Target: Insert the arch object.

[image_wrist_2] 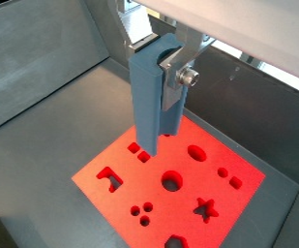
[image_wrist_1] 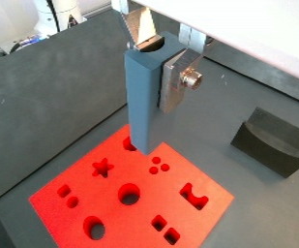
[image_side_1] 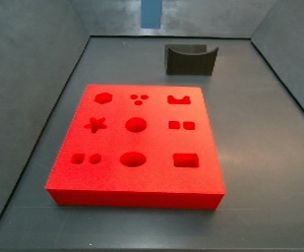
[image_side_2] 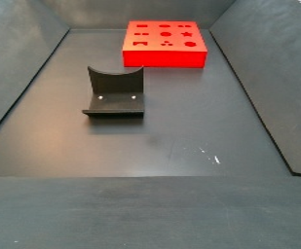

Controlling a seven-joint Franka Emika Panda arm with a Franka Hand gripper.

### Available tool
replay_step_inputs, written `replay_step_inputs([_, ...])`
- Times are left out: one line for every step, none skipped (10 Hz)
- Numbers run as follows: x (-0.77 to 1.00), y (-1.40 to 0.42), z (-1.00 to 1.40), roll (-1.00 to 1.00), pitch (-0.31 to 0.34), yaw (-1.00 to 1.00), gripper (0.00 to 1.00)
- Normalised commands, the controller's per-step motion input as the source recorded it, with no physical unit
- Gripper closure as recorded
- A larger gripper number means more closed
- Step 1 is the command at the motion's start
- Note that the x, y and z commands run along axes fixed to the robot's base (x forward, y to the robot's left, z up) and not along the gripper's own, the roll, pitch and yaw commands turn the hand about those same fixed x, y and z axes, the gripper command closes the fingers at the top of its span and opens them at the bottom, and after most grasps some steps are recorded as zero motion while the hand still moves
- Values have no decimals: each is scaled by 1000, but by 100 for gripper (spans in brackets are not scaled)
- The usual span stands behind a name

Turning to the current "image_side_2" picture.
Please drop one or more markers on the red shape sorter box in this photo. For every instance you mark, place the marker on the red shape sorter box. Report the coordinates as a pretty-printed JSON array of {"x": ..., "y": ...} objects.
[{"x": 162, "y": 43}]

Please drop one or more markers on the black curved holder bracket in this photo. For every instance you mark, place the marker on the black curved holder bracket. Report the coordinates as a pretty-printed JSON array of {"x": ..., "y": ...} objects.
[{"x": 117, "y": 94}]

